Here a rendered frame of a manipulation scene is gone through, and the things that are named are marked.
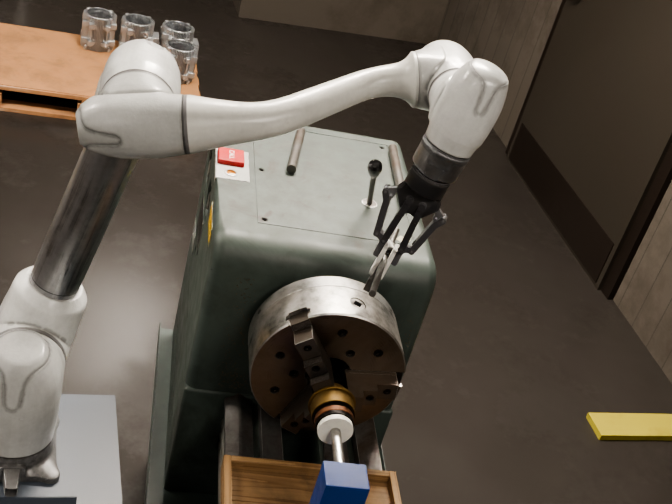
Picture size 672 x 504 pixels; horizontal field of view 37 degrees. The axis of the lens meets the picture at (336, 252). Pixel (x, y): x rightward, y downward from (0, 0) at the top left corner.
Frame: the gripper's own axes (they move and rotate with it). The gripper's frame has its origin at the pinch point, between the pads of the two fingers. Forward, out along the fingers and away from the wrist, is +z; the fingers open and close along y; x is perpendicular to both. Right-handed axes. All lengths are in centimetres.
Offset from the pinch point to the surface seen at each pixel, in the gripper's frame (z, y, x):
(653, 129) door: 28, 89, 266
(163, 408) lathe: 87, -29, 33
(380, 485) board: 46, 22, -3
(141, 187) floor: 142, -98, 215
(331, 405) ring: 25.8, 4.0, -13.1
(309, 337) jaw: 18.7, -5.6, -6.9
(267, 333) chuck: 24.2, -13.1, -4.4
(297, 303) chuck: 17.8, -10.6, 0.3
